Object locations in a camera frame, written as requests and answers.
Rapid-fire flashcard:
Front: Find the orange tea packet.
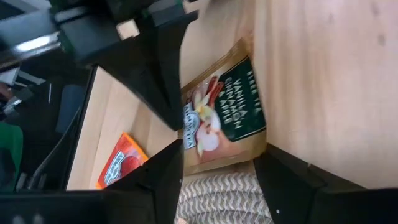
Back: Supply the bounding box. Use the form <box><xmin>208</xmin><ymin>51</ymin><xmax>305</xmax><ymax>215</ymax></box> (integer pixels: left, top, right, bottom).
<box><xmin>95</xmin><ymin>132</ymin><xmax>150</xmax><ymax>190</ymax></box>

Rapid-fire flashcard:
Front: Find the green object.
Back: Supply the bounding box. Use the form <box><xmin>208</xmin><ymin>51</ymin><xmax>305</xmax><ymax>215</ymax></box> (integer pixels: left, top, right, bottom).
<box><xmin>0</xmin><ymin>123</ymin><xmax>24</xmax><ymax>192</ymax></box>

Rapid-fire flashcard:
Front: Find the round woven rope mat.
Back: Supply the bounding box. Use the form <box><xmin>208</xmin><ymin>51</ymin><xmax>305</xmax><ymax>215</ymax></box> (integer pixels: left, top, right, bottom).
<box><xmin>174</xmin><ymin>172</ymin><xmax>274</xmax><ymax>224</ymax></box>

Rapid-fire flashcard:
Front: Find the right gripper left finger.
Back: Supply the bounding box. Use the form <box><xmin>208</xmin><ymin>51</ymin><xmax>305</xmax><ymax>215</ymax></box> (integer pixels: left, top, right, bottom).
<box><xmin>104</xmin><ymin>139</ymin><xmax>185</xmax><ymax>224</ymax></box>

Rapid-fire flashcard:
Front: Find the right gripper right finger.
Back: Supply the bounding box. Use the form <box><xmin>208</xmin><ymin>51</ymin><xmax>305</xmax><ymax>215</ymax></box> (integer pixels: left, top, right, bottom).
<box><xmin>253</xmin><ymin>142</ymin><xmax>329</xmax><ymax>224</ymax></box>

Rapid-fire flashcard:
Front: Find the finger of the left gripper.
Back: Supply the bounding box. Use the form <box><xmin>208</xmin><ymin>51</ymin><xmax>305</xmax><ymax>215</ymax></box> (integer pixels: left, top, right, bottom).
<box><xmin>93</xmin><ymin>12</ymin><xmax>200</xmax><ymax>130</ymax></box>

